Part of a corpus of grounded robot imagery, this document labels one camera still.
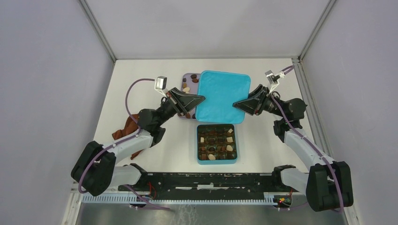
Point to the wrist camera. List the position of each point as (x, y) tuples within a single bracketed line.
[(160, 85), (274, 79)]

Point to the teal chocolate box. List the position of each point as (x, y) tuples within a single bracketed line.
[(215, 143)]

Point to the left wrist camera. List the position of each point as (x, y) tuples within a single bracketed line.
[(160, 85)]

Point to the purple chocolate tray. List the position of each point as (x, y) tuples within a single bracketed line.
[(189, 85)]

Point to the brown cloth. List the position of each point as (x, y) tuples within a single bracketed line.
[(129, 128)]

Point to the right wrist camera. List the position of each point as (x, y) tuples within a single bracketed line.
[(274, 79)]

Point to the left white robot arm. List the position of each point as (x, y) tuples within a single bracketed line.
[(96, 169)]

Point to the teal box lid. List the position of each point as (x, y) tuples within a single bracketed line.
[(221, 90)]

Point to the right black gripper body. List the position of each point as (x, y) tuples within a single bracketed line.
[(258, 103)]

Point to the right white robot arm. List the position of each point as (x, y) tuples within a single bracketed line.
[(328, 184)]

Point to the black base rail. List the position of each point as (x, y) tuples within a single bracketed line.
[(209, 186)]

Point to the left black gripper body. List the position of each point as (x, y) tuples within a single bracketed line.
[(178, 103)]

